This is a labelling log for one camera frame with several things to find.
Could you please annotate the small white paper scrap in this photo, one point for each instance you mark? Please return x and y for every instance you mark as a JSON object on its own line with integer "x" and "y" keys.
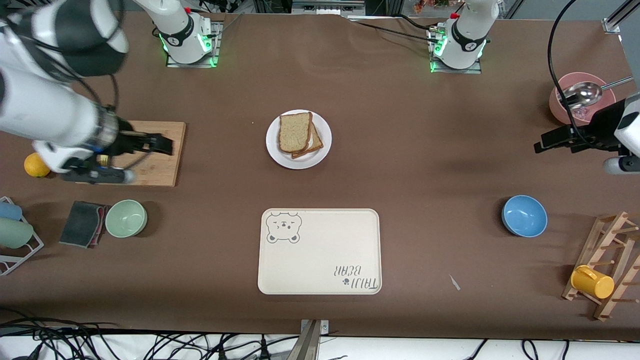
{"x": 454, "y": 282}

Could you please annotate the pink cloth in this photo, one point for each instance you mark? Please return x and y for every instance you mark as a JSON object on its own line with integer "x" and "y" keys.
{"x": 102, "y": 222}

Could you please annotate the metal ladle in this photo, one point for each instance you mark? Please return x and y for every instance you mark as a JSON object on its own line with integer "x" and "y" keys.
{"x": 582, "y": 94}

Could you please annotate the white round plate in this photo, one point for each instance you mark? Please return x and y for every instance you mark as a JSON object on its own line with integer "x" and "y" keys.
{"x": 277, "y": 157}

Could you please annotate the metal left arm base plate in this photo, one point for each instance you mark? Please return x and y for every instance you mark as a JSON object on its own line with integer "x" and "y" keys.
{"x": 475, "y": 69}

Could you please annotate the yellow mug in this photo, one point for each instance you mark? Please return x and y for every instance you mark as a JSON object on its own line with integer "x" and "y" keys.
{"x": 592, "y": 282}

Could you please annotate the aluminium frame profile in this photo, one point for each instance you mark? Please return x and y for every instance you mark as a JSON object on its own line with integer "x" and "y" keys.
{"x": 620, "y": 17}

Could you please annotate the blue bowl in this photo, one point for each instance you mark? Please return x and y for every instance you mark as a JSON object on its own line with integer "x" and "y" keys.
{"x": 524, "y": 216}

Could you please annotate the cream bear print tray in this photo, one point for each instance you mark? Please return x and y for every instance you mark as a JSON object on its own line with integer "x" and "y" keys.
{"x": 320, "y": 255}

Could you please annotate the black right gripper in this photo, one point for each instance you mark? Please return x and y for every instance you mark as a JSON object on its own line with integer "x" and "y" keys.
{"x": 128, "y": 142}

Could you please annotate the grey equipment box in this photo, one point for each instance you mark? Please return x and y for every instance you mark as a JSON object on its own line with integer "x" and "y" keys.
{"x": 327, "y": 6}

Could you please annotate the light blue cup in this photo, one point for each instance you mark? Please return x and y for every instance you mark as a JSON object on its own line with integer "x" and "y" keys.
{"x": 9, "y": 211}

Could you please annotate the dark grey cloth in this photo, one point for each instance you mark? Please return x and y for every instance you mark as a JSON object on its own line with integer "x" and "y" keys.
{"x": 80, "y": 224}

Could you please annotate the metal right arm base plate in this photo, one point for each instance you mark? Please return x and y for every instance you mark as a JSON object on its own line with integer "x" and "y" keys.
{"x": 216, "y": 45}

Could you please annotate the wooden cutting board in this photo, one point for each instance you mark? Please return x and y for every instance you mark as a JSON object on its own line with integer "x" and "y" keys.
{"x": 165, "y": 170}

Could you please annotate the yellow plastic fork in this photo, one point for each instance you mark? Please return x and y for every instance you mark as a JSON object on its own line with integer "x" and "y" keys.
{"x": 103, "y": 160}

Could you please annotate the plain brown bread slice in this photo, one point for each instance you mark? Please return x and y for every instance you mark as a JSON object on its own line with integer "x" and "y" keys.
{"x": 294, "y": 132}

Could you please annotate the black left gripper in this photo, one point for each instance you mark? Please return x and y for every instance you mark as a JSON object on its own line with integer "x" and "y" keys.
{"x": 598, "y": 126}

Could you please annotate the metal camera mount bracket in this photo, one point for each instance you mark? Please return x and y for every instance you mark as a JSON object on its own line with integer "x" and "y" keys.
{"x": 311, "y": 342}

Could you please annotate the pale green cup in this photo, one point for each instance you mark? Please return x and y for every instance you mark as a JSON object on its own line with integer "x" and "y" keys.
{"x": 15, "y": 233}

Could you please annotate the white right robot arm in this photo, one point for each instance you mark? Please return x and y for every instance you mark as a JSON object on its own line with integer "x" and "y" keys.
{"x": 40, "y": 110}

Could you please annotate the yellow lemon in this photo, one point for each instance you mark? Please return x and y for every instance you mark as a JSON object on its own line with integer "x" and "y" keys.
{"x": 35, "y": 167}

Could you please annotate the wooden mug rack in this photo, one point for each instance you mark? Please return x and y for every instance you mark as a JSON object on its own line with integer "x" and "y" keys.
{"x": 607, "y": 235}

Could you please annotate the pale green bowl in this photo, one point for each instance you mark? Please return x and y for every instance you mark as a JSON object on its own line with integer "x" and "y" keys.
{"x": 126, "y": 218}

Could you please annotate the pink bowl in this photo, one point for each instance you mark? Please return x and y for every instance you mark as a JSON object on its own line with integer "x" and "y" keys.
{"x": 556, "y": 107}

